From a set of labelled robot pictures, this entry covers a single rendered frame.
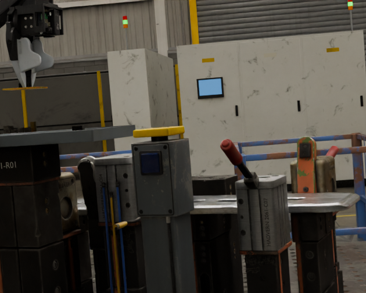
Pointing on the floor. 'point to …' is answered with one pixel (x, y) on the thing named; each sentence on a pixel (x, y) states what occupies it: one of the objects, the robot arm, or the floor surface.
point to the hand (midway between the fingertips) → (24, 81)
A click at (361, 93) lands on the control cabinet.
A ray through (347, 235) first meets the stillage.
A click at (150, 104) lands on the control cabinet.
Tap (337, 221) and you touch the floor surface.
